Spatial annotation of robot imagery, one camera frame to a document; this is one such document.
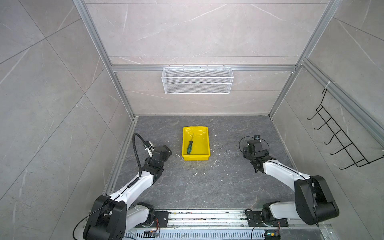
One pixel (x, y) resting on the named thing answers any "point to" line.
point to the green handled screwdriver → (189, 146)
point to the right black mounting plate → (254, 219)
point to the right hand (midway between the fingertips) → (255, 148)
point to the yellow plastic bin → (201, 146)
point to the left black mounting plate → (161, 219)
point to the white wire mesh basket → (197, 80)
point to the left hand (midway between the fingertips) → (161, 147)
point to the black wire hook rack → (347, 146)
